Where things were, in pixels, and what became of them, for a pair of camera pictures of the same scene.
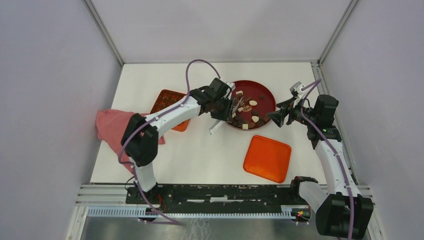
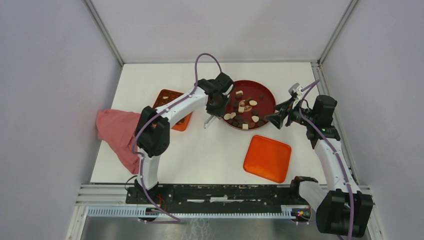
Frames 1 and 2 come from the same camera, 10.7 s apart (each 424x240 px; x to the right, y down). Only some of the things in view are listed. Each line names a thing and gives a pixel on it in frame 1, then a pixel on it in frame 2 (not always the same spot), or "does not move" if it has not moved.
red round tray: (252, 101) does not move
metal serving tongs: (238, 102) -> (212, 117)
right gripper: (278, 116) does not move
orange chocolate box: (165, 98) does not move
